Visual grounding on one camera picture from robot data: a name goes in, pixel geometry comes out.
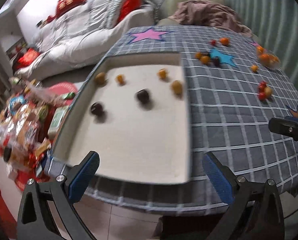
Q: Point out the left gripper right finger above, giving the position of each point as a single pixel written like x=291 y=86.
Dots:
x=254 y=209

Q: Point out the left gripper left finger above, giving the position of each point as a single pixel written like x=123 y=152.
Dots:
x=35 y=220

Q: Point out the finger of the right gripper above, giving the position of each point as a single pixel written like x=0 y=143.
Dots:
x=287 y=126

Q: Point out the dark round cherry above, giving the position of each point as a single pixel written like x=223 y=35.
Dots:
x=97 y=109

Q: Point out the dark heart-shaped cherry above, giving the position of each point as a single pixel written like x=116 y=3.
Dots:
x=143 y=96

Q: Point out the yellow longan near tomatoes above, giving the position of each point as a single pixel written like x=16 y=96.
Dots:
x=268 y=91

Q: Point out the plastic bag of kumquats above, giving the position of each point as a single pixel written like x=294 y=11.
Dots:
x=267 y=58

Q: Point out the lone orange kumquat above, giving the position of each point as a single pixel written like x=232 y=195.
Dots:
x=254 y=68

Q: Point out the grey checked star tablecloth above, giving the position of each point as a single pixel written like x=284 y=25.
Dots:
x=227 y=118

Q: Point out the pile of snack bags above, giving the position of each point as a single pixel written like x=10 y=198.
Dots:
x=24 y=123

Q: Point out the dark cherry lower cluster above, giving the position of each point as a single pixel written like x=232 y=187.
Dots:
x=216 y=61

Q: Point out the green wet wipes pack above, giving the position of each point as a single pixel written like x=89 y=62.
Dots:
x=56 y=121

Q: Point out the orange kumquat far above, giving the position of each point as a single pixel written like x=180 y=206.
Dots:
x=225 y=41

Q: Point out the orange kumquat lower cluster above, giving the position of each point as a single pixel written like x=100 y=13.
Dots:
x=205 y=59

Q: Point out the orange kumquat by star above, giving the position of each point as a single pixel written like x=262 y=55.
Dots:
x=198 y=55

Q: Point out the tan longan in tray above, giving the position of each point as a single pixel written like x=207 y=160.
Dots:
x=177 y=87

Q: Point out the green candy roll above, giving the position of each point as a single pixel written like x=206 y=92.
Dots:
x=68 y=96

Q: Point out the orange kumquat in tray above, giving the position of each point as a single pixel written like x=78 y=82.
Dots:
x=162 y=73

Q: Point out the white shallow tray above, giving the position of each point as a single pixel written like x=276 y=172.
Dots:
x=148 y=144

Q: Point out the brown longan far corner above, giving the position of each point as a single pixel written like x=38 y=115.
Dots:
x=100 y=79

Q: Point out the pink crumpled blanket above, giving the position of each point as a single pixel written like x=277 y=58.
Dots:
x=210 y=14

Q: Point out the small orange kumquat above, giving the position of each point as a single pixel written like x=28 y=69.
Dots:
x=120 y=79

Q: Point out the red cushion on sofa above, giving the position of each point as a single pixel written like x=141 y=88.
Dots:
x=23 y=60

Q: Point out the white covered sofa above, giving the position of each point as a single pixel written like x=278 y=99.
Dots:
x=78 y=38

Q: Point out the red pillow on sofa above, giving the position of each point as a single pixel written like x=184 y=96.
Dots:
x=127 y=7

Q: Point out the red embroidered wall pillow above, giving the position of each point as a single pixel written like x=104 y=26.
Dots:
x=64 y=6

